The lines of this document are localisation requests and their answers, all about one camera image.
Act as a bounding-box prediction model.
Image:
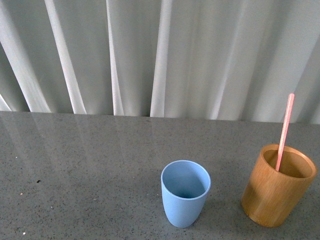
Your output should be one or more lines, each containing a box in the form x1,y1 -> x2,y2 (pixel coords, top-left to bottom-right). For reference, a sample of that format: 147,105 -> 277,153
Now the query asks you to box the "pink chopstick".
275,93 -> 295,171

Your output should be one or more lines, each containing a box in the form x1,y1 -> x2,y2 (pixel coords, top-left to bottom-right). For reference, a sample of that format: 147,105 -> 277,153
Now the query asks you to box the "bamboo chopstick holder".
240,144 -> 318,228

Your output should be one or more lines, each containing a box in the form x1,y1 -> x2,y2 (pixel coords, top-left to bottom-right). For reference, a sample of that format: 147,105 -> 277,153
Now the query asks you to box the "blue plastic cup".
160,160 -> 211,228

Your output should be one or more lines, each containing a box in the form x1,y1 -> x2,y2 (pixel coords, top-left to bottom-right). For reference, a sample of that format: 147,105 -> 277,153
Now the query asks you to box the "white pleated curtain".
0,0 -> 320,124

